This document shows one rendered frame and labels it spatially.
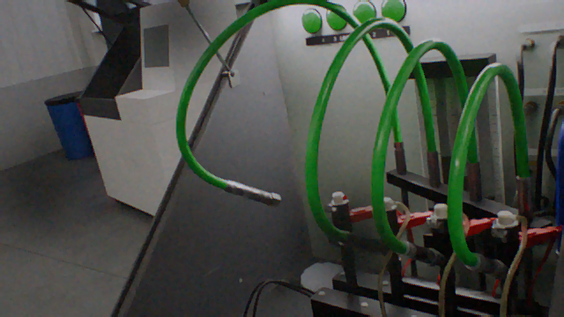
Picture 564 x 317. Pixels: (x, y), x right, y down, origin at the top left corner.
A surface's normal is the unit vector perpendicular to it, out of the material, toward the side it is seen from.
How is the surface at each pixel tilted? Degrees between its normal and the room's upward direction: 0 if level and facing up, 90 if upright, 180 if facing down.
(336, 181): 90
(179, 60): 90
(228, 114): 90
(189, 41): 90
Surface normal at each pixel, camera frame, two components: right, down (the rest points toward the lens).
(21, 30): 0.80, 0.04
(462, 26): -0.62, 0.33
